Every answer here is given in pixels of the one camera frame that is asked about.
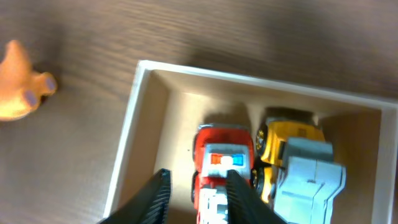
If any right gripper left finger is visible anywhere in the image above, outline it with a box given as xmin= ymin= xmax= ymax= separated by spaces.
xmin=100 ymin=169 xmax=172 ymax=224

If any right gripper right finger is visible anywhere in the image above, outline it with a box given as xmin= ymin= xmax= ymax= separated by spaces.
xmin=226 ymin=170 xmax=287 ymax=224

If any yellow grey toy truck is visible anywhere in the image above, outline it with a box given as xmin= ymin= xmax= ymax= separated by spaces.
xmin=252 ymin=118 xmax=346 ymax=224

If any red toy fire truck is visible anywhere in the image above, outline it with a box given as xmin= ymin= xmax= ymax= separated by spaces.
xmin=191 ymin=123 xmax=254 ymax=223

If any orange toy dinosaur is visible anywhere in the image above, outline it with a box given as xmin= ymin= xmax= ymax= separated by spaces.
xmin=1 ymin=40 xmax=58 ymax=121

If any white cardboard box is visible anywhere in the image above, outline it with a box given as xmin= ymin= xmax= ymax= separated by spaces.
xmin=104 ymin=60 xmax=397 ymax=223

